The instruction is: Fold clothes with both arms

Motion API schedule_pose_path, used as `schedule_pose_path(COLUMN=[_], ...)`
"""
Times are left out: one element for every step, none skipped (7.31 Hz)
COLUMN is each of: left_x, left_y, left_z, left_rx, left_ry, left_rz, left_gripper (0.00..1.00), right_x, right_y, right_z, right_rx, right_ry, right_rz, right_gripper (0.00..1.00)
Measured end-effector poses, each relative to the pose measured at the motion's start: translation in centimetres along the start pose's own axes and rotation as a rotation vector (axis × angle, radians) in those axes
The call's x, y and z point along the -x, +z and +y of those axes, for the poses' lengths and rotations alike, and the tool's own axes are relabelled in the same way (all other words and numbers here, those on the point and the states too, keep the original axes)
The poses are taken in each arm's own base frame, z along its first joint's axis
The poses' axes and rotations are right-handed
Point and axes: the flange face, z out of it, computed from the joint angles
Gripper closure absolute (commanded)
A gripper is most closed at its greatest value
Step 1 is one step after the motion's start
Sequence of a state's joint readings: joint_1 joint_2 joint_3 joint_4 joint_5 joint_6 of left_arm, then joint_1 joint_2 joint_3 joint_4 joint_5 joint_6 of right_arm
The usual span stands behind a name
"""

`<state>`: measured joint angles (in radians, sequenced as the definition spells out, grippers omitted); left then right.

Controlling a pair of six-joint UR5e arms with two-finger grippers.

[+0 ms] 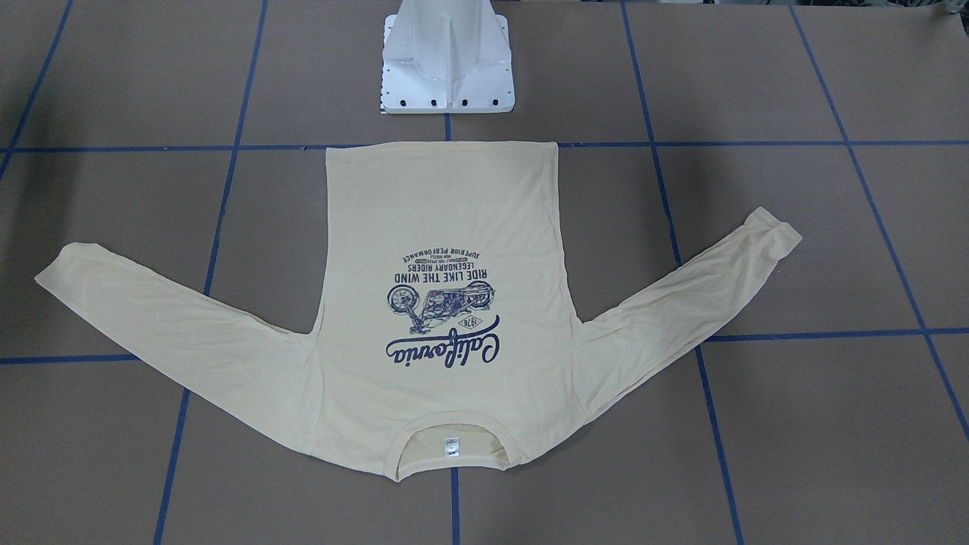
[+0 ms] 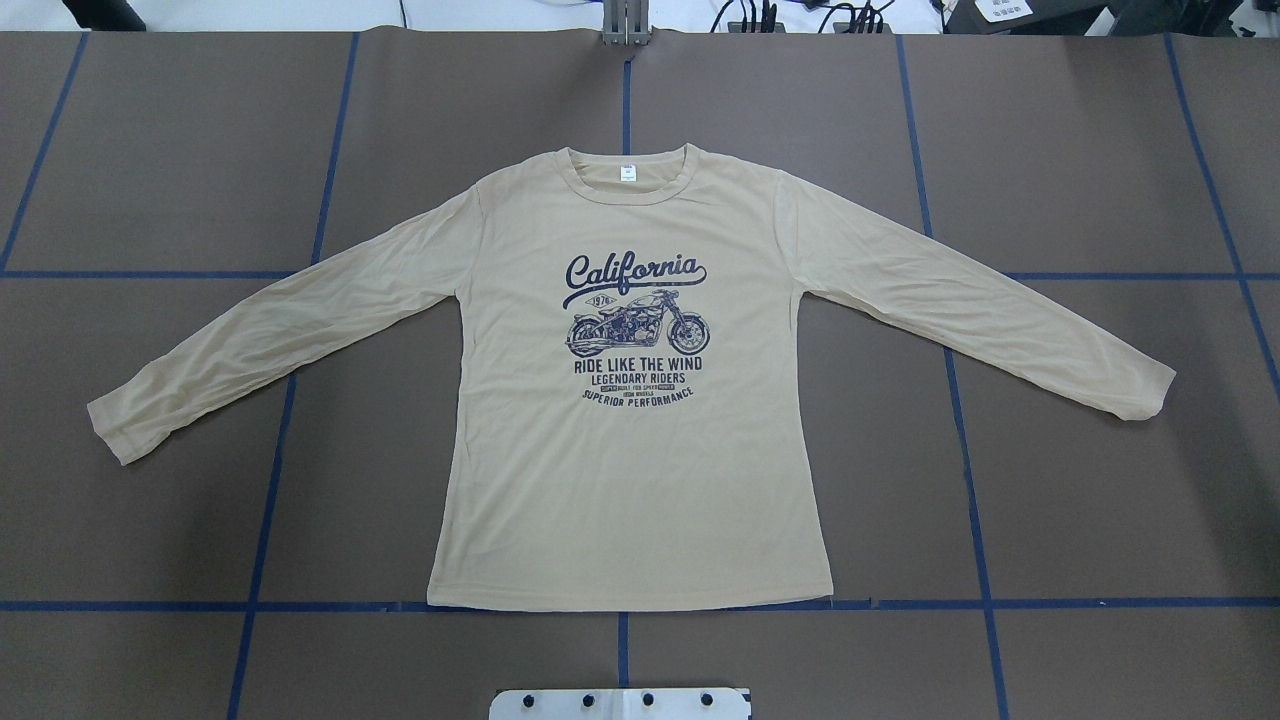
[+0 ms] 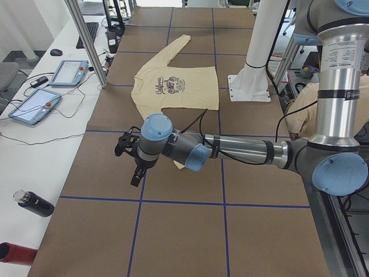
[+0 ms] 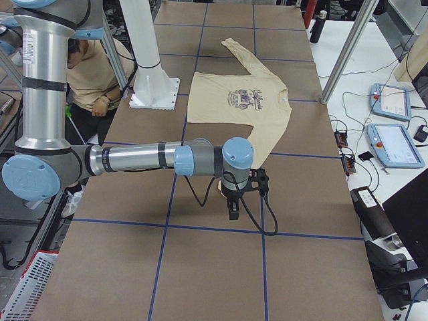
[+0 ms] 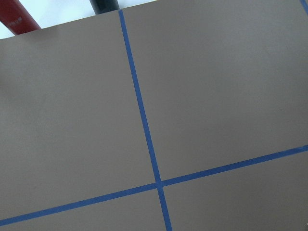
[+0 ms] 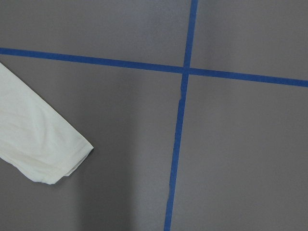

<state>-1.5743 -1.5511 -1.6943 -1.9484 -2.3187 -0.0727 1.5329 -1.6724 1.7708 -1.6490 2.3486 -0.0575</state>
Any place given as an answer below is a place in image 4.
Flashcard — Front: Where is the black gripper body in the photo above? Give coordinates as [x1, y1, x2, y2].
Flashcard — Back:
[221, 187, 240, 211]

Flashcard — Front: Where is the beige long sleeve shirt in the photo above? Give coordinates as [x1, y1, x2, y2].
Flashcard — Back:
[187, 38, 292, 169]

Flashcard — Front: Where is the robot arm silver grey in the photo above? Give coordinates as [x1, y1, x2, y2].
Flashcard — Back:
[1, 1, 253, 219]

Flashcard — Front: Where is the near teach pendant tablet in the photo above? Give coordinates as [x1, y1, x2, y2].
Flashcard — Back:
[366, 124, 425, 169]

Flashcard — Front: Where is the teach pendant tablet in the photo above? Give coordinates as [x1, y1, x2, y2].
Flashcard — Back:
[366, 124, 425, 169]
[369, 83, 411, 121]

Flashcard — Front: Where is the black label printer device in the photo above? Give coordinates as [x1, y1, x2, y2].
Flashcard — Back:
[350, 187, 427, 309]

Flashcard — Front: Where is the black monitor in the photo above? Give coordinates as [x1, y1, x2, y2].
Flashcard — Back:
[383, 171, 428, 267]

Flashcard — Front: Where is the person in beige shirt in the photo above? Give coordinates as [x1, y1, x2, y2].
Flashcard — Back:
[60, 37, 136, 218]

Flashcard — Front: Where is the far teach pendant tablet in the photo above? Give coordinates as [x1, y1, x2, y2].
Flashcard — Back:
[369, 83, 411, 121]

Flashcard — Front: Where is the black water bottle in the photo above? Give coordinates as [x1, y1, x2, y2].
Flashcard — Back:
[310, 10, 328, 43]

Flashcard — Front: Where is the red cylinder bottle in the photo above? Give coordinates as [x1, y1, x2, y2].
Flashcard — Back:
[304, 0, 318, 29]

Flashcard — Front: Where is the white plastic basket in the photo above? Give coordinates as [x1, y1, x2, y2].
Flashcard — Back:
[1, 250, 58, 320]

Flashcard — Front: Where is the wooden panel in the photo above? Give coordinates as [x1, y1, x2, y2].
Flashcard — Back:
[394, 27, 428, 82]

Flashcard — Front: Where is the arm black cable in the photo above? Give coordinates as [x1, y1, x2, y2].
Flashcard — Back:
[183, 170, 278, 237]

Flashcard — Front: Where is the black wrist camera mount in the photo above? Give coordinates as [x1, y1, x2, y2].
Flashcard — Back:
[247, 168, 269, 197]

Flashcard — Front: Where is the white camera pole base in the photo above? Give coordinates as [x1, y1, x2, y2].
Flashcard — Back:
[120, 0, 180, 110]

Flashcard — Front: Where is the aluminium frame post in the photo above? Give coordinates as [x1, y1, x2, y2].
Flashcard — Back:
[320, 0, 378, 105]

